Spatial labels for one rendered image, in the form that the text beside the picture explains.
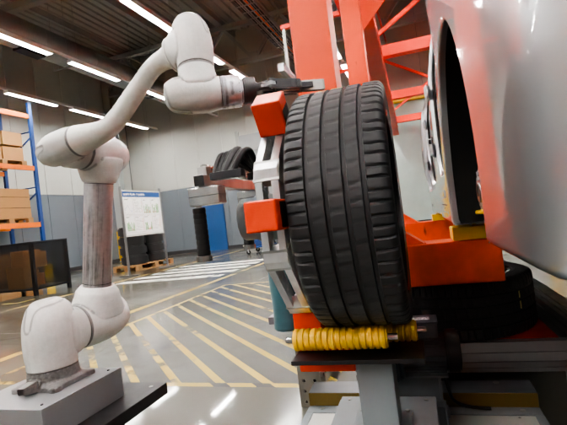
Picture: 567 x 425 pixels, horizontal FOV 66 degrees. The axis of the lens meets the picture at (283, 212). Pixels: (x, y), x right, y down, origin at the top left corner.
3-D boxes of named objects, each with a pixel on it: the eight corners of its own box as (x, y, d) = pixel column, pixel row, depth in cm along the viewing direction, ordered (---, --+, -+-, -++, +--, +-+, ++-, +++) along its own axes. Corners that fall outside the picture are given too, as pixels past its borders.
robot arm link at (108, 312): (58, 346, 157) (105, 329, 177) (92, 354, 151) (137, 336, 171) (61, 130, 153) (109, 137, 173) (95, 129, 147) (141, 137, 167)
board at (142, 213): (138, 276, 932) (127, 185, 934) (119, 277, 948) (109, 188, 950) (177, 266, 1074) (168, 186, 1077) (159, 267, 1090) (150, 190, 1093)
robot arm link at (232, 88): (224, 104, 118) (245, 103, 119) (219, 71, 118) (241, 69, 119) (223, 113, 127) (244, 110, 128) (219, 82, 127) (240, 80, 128)
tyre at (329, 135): (391, 213, 77) (377, 31, 120) (264, 228, 83) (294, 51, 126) (419, 365, 123) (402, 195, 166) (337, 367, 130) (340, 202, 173)
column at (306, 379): (323, 407, 192) (311, 311, 192) (301, 406, 195) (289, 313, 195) (327, 397, 201) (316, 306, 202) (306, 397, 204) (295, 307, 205)
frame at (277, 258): (297, 330, 102) (269, 99, 103) (270, 330, 104) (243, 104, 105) (337, 287, 154) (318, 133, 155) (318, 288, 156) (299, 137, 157)
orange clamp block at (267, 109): (288, 133, 111) (278, 100, 106) (259, 138, 113) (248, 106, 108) (292, 121, 117) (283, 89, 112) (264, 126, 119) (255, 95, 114)
